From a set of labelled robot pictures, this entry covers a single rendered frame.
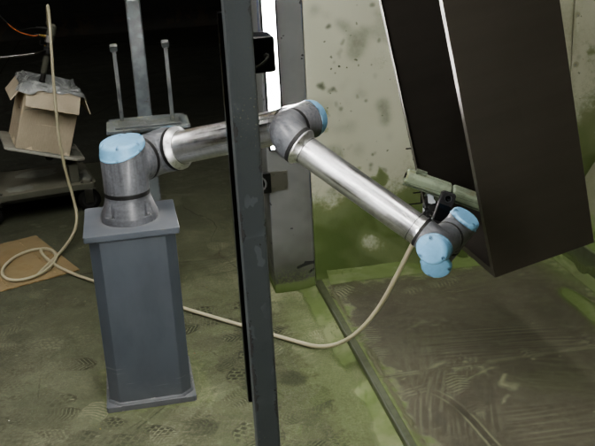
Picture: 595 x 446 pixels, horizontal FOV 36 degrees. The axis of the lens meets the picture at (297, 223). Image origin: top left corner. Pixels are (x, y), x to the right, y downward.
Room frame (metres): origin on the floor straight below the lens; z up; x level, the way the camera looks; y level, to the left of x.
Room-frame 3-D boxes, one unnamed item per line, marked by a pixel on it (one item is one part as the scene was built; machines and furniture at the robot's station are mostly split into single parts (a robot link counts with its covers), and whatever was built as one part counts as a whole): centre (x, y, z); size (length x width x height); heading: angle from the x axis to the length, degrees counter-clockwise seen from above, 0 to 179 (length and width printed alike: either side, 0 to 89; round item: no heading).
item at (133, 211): (2.92, 0.56, 0.69); 0.19 x 0.19 x 0.10
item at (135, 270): (2.92, 0.56, 0.32); 0.31 x 0.31 x 0.64; 10
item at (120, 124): (3.65, 0.58, 0.95); 0.26 x 0.15 x 0.32; 100
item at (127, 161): (2.92, 0.55, 0.83); 0.17 x 0.15 x 0.18; 148
